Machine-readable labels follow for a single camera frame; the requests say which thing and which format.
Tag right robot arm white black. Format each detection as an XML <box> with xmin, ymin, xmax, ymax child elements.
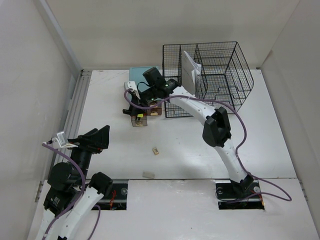
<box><xmin>123</xmin><ymin>67</ymin><xmax>254</xmax><ymax>199</ymax></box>

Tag aluminium rail frame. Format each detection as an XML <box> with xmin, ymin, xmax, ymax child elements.
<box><xmin>49</xmin><ymin>69</ymin><xmax>91</xmax><ymax>181</ymax></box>

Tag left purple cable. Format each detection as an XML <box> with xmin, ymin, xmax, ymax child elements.
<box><xmin>41</xmin><ymin>141</ymin><xmax>101</xmax><ymax>240</ymax></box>

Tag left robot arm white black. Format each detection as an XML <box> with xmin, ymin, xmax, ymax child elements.
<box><xmin>36</xmin><ymin>125</ymin><xmax>116</xmax><ymax>240</ymax></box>

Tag teal mini drawer chest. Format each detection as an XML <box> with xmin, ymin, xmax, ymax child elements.
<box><xmin>129</xmin><ymin>66</ymin><xmax>161</xmax><ymax>127</ymax></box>

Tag small tan eraser block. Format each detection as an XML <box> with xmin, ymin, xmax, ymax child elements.
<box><xmin>152</xmin><ymin>147</ymin><xmax>159</xmax><ymax>155</ymax></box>

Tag white spiral notebook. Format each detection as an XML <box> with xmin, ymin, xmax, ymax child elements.
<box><xmin>181</xmin><ymin>51</ymin><xmax>202</xmax><ymax>95</ymax></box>

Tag black wire mesh organizer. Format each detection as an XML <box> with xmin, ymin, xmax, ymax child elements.
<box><xmin>162</xmin><ymin>41</ymin><xmax>254</xmax><ymax>111</ymax></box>

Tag grey eraser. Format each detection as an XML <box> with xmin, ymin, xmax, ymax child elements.
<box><xmin>142</xmin><ymin>171</ymin><xmax>155</xmax><ymax>179</ymax></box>

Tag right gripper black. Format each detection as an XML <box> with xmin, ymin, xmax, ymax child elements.
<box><xmin>128</xmin><ymin>85</ymin><xmax>158</xmax><ymax>117</ymax></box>

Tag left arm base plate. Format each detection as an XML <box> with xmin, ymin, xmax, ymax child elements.
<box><xmin>96</xmin><ymin>181</ymin><xmax>128</xmax><ymax>211</ymax></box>

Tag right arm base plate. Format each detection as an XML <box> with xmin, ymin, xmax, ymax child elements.
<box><xmin>215</xmin><ymin>181</ymin><xmax>265</xmax><ymax>210</ymax></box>

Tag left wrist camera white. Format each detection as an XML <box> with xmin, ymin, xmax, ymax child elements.
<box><xmin>51</xmin><ymin>131</ymin><xmax>77</xmax><ymax>149</ymax></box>

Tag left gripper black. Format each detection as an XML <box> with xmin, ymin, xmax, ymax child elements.
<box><xmin>67</xmin><ymin>124</ymin><xmax>110</xmax><ymax>185</ymax></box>

